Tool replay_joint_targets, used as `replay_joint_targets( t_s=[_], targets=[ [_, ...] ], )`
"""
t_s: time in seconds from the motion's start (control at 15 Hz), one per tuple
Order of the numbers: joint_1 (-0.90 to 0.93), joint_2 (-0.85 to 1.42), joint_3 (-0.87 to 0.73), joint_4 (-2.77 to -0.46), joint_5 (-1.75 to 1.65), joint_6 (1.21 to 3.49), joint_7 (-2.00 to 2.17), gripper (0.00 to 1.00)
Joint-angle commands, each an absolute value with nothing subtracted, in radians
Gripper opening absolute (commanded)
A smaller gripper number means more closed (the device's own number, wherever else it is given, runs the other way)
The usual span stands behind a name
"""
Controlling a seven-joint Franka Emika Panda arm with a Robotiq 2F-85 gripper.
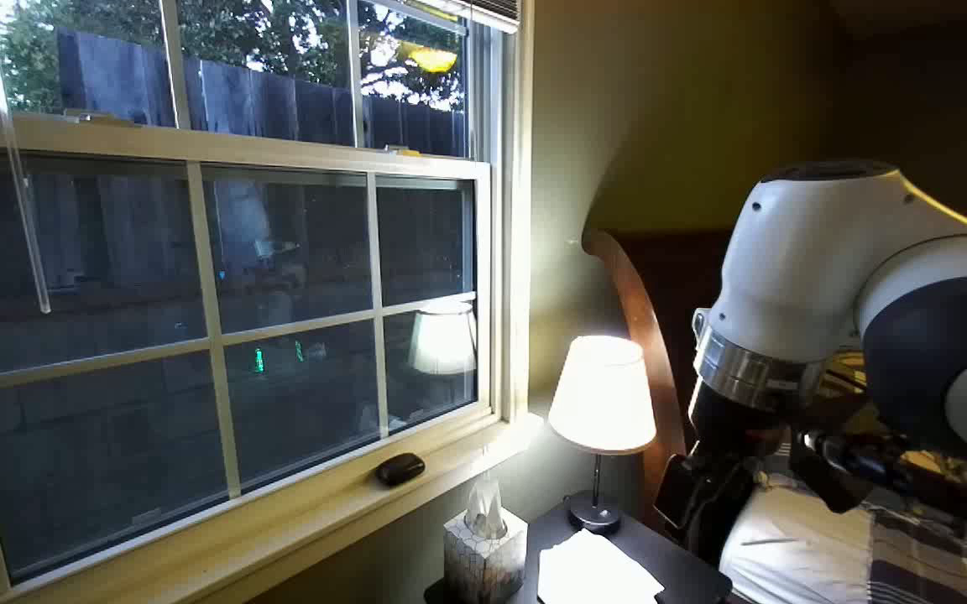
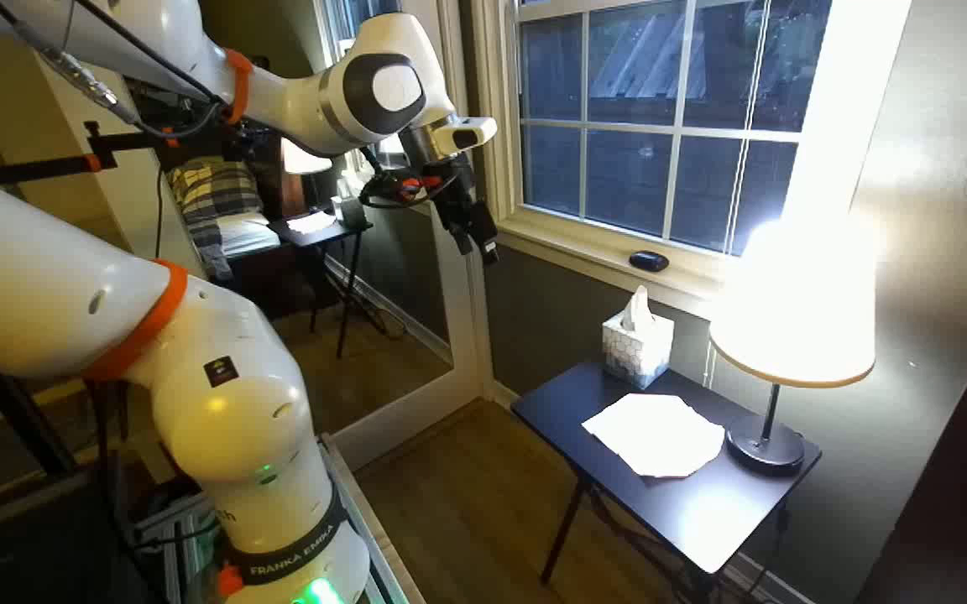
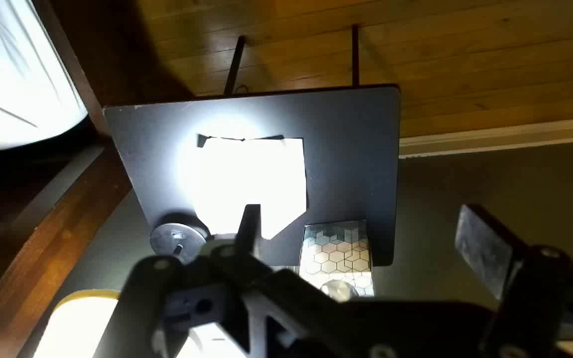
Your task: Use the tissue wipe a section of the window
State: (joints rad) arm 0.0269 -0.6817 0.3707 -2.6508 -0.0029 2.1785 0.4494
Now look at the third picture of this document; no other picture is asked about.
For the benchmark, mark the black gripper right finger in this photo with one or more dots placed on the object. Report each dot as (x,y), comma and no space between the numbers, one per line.
(488,247)

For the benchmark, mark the white tissue paper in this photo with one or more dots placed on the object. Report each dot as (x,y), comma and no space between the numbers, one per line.
(232,174)

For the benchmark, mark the patterned tissue box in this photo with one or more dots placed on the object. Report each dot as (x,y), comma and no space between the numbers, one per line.
(335,257)

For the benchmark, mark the black side table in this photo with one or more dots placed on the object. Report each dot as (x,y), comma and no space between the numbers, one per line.
(351,144)

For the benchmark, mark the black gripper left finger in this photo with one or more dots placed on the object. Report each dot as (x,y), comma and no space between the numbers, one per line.
(250,231)

